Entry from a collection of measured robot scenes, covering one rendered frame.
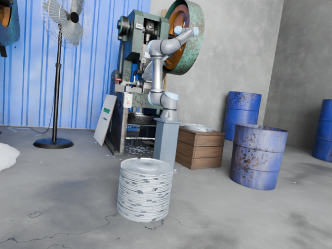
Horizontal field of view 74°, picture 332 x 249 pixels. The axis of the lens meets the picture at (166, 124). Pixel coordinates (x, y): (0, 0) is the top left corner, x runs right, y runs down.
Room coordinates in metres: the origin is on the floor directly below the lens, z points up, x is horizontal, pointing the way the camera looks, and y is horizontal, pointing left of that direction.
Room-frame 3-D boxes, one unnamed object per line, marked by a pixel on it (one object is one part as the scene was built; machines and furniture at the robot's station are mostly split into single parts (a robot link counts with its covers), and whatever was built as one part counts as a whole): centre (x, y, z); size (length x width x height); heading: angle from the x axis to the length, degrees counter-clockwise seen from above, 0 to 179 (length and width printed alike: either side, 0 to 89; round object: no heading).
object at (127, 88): (2.56, 0.32, 0.68); 0.45 x 0.30 x 0.06; 115
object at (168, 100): (1.88, -0.01, 0.62); 0.13 x 0.12 x 0.14; 59
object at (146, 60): (2.52, 0.30, 1.04); 0.17 x 0.15 x 0.30; 25
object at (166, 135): (1.88, -0.02, 0.23); 0.19 x 0.19 x 0.45; 35
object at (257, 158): (1.87, -0.80, 0.24); 0.42 x 0.42 x 0.48
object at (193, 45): (2.80, 0.06, 1.33); 1.03 x 0.28 x 0.82; 25
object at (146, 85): (2.40, 0.24, 0.72); 0.25 x 0.14 x 0.14; 25
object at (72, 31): (2.61, 1.34, 0.80); 1.24 x 0.65 x 1.59; 25
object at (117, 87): (2.22, 0.50, 0.62); 0.10 x 0.06 x 0.20; 115
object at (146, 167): (1.19, 0.08, 0.25); 0.29 x 0.29 x 0.01
